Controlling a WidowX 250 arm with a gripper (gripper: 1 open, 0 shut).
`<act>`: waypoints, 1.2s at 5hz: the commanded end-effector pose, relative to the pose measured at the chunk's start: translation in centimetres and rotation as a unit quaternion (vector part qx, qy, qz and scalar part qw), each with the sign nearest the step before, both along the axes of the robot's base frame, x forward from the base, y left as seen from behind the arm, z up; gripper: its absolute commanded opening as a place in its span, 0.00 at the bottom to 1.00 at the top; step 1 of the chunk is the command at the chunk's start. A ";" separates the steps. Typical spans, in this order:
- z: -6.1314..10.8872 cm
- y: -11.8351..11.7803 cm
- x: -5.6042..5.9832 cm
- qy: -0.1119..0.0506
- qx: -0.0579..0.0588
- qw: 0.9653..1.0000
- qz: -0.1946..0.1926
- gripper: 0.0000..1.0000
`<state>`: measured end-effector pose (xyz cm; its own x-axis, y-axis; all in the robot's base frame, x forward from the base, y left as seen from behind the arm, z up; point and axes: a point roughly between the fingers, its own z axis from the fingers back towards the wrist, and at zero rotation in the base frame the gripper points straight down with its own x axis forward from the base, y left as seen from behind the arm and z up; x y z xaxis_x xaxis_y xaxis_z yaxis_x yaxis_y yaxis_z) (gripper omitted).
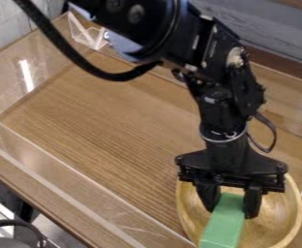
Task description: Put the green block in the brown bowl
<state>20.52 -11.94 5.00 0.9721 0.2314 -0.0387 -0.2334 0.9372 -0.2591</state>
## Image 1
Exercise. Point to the light wooden bowl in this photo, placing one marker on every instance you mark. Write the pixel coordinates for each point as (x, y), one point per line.
(271, 230)

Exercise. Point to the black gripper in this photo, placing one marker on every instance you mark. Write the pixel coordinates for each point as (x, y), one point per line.
(232, 164)

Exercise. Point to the green rectangular block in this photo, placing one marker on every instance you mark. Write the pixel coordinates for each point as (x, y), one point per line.
(224, 227)

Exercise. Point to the grey bench in background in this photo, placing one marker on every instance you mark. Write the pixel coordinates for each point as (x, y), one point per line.
(267, 23)

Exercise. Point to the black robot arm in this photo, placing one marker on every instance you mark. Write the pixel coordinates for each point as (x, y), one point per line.
(196, 46)

